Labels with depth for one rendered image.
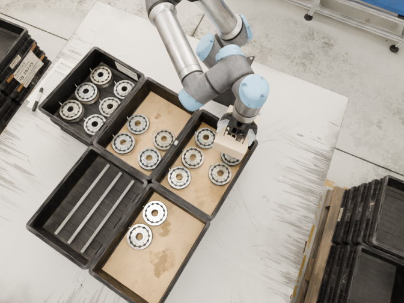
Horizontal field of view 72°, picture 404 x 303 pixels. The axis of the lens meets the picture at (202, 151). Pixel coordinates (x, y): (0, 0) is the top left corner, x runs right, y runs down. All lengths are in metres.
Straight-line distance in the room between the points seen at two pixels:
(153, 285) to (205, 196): 0.41
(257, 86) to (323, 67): 2.08
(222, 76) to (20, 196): 1.15
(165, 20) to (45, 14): 2.23
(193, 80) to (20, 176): 1.07
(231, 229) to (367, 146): 1.56
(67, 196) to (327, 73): 2.27
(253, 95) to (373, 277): 1.49
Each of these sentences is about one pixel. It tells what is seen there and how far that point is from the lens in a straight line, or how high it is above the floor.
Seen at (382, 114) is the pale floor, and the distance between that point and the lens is 2.80.
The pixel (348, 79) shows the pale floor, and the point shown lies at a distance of 2.82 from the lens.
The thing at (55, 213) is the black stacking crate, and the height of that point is 0.83.
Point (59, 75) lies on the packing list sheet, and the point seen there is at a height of 0.70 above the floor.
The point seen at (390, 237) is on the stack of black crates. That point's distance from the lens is 1.92.
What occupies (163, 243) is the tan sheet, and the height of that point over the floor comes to 0.83.
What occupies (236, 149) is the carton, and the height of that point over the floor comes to 1.12.
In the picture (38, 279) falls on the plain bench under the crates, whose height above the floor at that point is 0.70.
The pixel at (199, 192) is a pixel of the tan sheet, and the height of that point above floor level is 0.83.
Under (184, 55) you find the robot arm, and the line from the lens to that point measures 0.87.
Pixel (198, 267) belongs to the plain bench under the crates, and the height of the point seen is 0.70.
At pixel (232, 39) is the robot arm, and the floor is 1.08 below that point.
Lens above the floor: 2.05
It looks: 72 degrees down
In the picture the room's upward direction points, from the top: 9 degrees clockwise
